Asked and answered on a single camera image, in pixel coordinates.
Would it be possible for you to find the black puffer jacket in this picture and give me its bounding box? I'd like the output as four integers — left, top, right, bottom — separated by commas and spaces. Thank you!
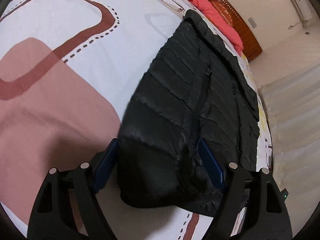
117, 10, 259, 217

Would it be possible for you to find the beige window curtain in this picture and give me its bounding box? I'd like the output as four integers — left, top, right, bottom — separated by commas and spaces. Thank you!
260, 65, 319, 235

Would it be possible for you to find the patterned white bed sheet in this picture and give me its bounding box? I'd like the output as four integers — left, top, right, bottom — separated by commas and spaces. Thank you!
1, 0, 256, 238

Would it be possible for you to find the coral red pillow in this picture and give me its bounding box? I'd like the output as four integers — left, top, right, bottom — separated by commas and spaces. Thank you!
188, 0, 244, 56

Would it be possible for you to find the orange patterned cushion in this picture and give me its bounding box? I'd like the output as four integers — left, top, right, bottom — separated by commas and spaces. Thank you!
212, 1, 233, 27

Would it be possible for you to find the brown wooden headboard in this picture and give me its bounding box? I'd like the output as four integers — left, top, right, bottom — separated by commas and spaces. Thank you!
208, 0, 263, 62

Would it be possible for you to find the grey wall switch panel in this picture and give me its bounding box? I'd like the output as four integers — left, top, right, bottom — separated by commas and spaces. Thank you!
248, 17, 257, 29

